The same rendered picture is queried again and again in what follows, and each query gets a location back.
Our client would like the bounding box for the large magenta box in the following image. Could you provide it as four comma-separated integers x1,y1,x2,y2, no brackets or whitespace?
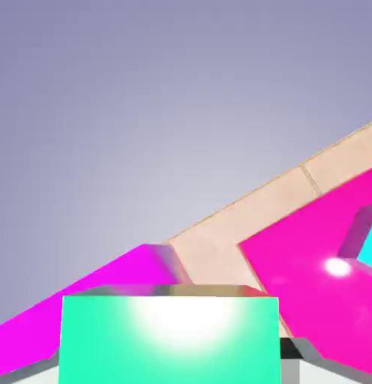
0,243,194,378

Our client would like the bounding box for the small green cube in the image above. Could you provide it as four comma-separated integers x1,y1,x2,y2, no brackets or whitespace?
58,284,283,384

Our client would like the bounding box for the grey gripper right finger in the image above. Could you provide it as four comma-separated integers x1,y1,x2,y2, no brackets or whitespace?
280,337,372,384

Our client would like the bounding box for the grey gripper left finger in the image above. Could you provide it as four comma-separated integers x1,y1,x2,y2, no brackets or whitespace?
0,348,60,384

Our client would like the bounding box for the large pink box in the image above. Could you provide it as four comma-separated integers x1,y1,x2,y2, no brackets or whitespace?
238,164,372,378

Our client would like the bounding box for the small cyan cube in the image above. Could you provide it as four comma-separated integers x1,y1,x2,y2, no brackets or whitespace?
337,202,372,271

